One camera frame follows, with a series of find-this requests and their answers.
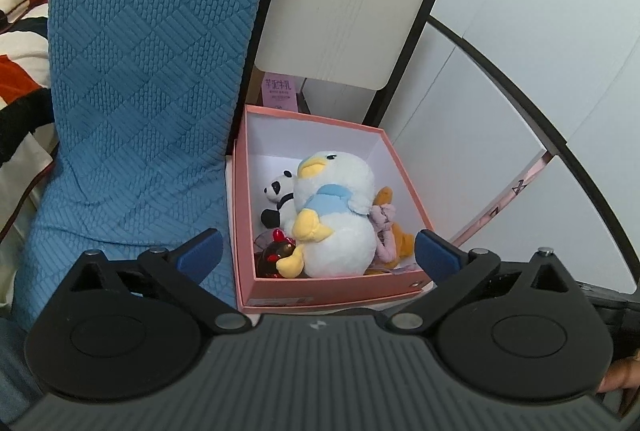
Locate pink metallic strip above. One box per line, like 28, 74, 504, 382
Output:
450, 150, 558, 252

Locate pink label carton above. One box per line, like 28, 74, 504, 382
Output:
260, 72, 301, 112

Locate red black white striped blanket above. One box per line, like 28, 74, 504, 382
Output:
0, 0, 56, 307

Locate beige folding chair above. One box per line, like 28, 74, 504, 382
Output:
252, 0, 446, 132

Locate black metal frame bar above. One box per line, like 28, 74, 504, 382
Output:
427, 13, 640, 277

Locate blue quilted cover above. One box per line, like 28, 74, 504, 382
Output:
0, 0, 301, 431

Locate person's right hand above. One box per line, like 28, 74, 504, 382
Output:
597, 351, 640, 394

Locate panda plush toy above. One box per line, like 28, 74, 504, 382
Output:
260, 170, 298, 232

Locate white and blue duck plush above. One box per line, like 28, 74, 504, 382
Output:
275, 151, 378, 279

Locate red action figure toy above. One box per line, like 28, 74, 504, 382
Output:
254, 228, 301, 279

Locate orange and blue plush toy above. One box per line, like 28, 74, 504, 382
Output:
372, 186, 416, 272

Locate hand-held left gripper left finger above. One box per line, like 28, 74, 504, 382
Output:
52, 228, 253, 337

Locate purple yarn-haired plush toy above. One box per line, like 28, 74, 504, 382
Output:
369, 203, 418, 272

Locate pink cardboard box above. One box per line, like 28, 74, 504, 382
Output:
231, 105, 435, 313

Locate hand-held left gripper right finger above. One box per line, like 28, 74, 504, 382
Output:
387, 228, 583, 337

